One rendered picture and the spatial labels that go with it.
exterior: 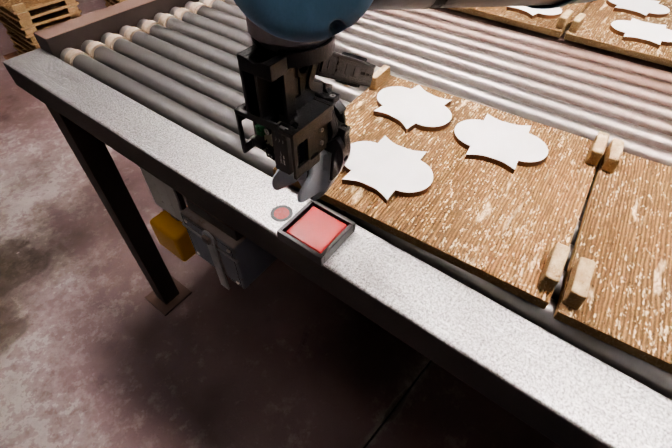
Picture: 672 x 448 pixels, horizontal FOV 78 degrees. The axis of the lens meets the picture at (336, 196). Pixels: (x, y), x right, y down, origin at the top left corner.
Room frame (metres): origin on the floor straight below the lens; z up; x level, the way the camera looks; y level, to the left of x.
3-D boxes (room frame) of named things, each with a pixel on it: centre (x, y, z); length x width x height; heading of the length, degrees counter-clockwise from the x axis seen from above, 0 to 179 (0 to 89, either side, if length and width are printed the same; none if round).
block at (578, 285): (0.26, -0.28, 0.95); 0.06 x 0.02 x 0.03; 147
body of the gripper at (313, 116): (0.34, 0.04, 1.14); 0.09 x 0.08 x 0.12; 144
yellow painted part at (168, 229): (0.58, 0.34, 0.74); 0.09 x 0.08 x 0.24; 53
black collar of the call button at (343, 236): (0.36, 0.03, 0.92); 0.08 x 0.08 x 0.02; 53
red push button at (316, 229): (0.36, 0.03, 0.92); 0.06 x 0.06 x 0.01; 53
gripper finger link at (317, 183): (0.34, 0.03, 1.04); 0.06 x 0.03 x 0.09; 144
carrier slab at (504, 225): (0.50, -0.17, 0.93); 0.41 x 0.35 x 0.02; 56
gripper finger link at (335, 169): (0.35, 0.01, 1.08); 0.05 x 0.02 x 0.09; 54
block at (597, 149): (0.51, -0.41, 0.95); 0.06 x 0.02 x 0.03; 146
